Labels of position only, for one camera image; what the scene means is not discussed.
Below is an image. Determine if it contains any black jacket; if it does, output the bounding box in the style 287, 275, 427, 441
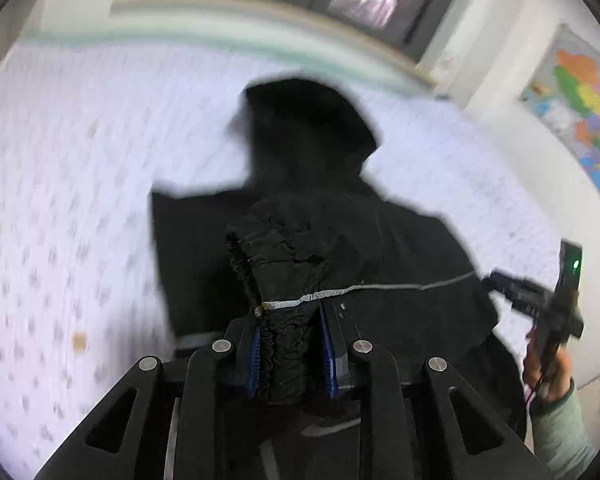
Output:
147, 77, 528, 480

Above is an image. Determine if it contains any person's right forearm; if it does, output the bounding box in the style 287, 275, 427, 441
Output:
530, 379, 599, 480

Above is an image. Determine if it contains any wooden window sill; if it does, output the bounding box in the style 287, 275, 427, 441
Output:
111, 0, 433, 83

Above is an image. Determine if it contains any floral white bedspread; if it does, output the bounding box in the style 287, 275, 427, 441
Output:
0, 42, 576, 480

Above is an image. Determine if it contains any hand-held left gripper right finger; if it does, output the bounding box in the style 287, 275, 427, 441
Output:
319, 302, 552, 480

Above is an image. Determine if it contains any person's right hand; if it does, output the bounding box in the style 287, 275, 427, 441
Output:
522, 325, 576, 403

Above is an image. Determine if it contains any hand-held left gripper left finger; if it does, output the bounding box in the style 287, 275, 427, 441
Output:
35, 316, 262, 480

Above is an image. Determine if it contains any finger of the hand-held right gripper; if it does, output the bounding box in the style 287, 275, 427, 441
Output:
481, 271, 520, 307

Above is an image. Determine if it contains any colourful wall map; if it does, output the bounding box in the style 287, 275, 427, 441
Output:
517, 25, 600, 236

